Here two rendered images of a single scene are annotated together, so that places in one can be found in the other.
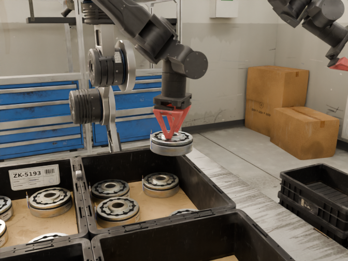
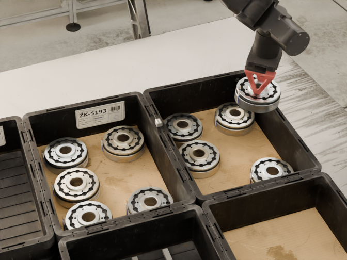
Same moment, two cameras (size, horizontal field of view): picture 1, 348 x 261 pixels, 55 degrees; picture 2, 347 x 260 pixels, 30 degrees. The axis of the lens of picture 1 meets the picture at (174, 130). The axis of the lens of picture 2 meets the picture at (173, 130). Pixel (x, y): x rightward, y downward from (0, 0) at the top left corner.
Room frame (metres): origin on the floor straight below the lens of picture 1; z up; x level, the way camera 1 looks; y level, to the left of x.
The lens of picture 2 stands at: (-0.40, 0.23, 1.93)
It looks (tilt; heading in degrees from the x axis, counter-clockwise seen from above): 41 degrees down; 358
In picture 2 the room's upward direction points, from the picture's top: 2 degrees clockwise
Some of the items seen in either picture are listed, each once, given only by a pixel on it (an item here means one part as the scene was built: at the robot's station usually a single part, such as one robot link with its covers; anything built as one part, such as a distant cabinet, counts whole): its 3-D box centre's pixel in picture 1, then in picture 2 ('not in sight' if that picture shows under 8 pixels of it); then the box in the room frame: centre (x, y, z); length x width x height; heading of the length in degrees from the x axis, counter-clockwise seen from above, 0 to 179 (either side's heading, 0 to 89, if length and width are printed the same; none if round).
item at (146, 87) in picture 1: (133, 109); not in sight; (2.79, 0.35, 0.60); 0.72 x 0.03 x 0.56; 115
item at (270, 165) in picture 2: not in sight; (272, 171); (0.66, -0.03, 0.86); 0.05 x 0.05 x 0.01
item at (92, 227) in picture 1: (144, 182); (226, 130); (0.74, 0.07, 0.92); 0.40 x 0.30 x 0.02; 19
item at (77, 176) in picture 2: not in sight; (76, 182); (0.62, 0.42, 0.86); 0.05 x 0.05 x 0.01
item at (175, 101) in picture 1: (173, 87); (266, 44); (0.77, 0.00, 1.15); 0.10 x 0.07 x 0.07; 162
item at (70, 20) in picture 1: (104, 22); not in sight; (2.93, 0.58, 1.32); 1.20 x 0.45 x 0.06; 115
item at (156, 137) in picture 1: (171, 137); (258, 88); (0.77, 0.01, 1.02); 0.10 x 0.10 x 0.01
